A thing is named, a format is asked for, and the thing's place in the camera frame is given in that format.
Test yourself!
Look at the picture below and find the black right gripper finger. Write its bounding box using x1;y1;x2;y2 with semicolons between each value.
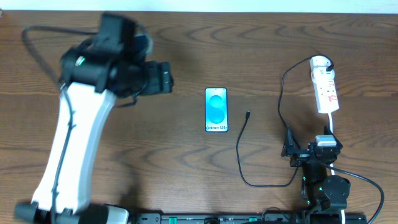
323;125;334;136
281;126;295;157

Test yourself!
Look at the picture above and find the blue Galaxy smartphone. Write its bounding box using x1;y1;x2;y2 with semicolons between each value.
205;87;229;133

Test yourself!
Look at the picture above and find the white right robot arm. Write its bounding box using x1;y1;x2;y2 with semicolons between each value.
281;126;351;223

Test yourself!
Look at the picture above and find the white power strip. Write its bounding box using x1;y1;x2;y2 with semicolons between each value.
311;67;340;114

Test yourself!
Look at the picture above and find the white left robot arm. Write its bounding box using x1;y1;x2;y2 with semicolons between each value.
14;47;174;223

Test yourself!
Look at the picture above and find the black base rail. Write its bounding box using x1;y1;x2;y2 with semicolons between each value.
130;212;368;224

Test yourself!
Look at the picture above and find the white USB charger adapter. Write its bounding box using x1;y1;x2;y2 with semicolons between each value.
310;55;335;81

